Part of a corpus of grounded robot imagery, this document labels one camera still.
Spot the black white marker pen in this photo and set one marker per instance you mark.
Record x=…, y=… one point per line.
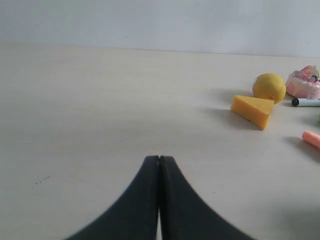
x=305, y=102

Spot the pink piece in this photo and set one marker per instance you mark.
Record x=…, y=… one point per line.
x=311, y=138

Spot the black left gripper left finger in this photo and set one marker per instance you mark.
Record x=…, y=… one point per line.
x=134, y=215

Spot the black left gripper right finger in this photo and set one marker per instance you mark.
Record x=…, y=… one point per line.
x=183, y=214

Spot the pink toy cake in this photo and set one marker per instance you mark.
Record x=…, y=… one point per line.
x=304, y=83

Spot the orange cheese wedge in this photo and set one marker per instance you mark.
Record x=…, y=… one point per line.
x=253, y=109

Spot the yellow lemon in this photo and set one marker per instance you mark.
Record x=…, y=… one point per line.
x=270, y=86

